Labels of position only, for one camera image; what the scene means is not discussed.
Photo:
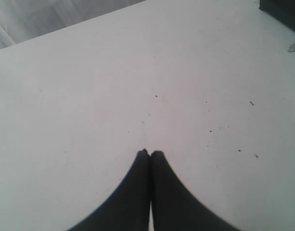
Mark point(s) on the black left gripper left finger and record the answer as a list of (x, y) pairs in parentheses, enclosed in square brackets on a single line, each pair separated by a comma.
[(128, 207)]

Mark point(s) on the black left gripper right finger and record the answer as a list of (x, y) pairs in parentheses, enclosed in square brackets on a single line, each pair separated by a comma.
[(174, 208)]

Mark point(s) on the white backdrop curtain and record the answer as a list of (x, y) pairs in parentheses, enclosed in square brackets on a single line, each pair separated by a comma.
[(21, 20)]

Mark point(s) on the black two-tier metal rack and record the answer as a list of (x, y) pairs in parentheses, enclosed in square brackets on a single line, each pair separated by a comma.
[(282, 10)]

